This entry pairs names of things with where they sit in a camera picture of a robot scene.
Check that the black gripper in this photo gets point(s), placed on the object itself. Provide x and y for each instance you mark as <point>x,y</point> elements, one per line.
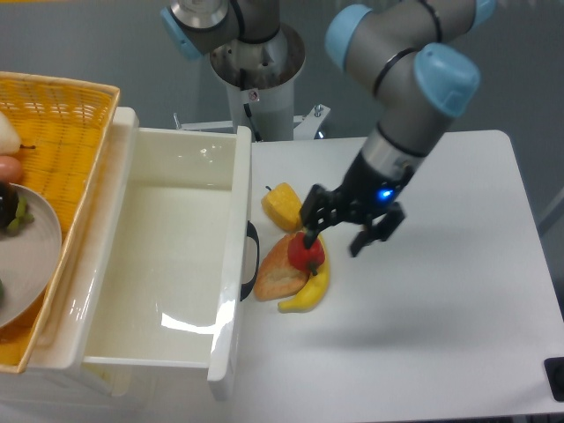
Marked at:
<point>364,195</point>

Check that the black top drawer handle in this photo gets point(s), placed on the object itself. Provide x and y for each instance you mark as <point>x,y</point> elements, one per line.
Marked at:
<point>251,261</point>

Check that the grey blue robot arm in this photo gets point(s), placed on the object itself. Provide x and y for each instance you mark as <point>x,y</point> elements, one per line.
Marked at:
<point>401,56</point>

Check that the white drawer cabinet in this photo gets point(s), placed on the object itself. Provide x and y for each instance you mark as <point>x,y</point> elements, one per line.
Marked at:
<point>57,371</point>

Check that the red bell pepper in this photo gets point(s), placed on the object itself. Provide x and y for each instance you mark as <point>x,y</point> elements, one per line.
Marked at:
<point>307,260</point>

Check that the yellow bell pepper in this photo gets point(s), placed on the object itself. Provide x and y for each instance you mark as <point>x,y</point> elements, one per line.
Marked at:
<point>282,206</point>

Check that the yellow banana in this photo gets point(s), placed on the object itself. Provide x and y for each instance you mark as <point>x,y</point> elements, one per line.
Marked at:
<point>312,293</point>

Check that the black corner device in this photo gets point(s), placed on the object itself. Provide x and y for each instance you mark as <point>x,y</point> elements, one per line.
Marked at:
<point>554,369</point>

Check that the yellow woven basket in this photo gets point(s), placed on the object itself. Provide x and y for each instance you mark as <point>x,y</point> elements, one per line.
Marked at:
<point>67,121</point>

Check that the grey ribbed plate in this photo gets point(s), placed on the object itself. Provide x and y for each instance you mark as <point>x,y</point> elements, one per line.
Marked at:
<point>29,258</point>

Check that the dark eggplant green stem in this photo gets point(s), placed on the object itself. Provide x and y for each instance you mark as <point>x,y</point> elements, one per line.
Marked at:
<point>14,210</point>

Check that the pink peach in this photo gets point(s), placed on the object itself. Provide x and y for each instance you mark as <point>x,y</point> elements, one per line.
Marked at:
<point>11,170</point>

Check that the white pear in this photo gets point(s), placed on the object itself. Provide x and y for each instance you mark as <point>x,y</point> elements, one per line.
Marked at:
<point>10,141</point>

